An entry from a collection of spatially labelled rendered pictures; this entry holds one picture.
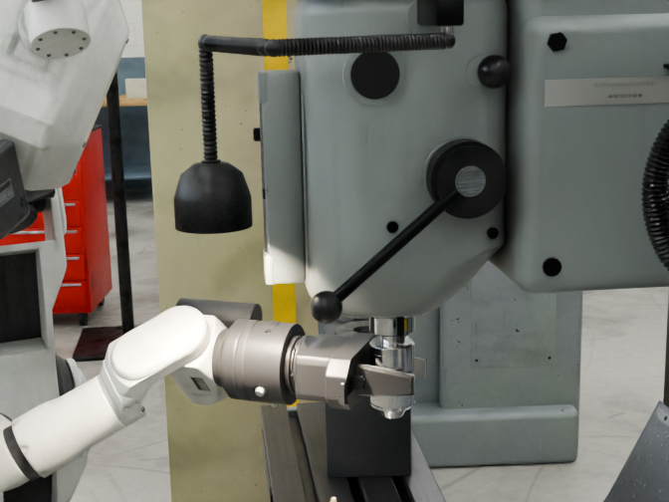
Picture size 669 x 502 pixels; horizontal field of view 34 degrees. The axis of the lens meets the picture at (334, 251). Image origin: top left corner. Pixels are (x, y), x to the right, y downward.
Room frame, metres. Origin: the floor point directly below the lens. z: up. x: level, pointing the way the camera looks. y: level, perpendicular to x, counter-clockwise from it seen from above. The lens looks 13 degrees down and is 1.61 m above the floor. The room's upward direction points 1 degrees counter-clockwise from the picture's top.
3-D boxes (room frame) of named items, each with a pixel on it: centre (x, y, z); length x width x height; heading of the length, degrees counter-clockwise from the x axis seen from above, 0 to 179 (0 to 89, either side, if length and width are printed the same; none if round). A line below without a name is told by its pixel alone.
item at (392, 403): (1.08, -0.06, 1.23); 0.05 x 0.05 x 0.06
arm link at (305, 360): (1.10, 0.03, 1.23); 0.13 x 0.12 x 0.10; 162
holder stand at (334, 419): (1.53, -0.04, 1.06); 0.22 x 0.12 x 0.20; 0
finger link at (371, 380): (1.05, -0.05, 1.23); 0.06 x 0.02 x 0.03; 72
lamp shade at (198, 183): (0.99, 0.11, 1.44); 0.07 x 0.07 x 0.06
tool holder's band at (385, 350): (1.08, -0.06, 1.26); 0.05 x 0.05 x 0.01
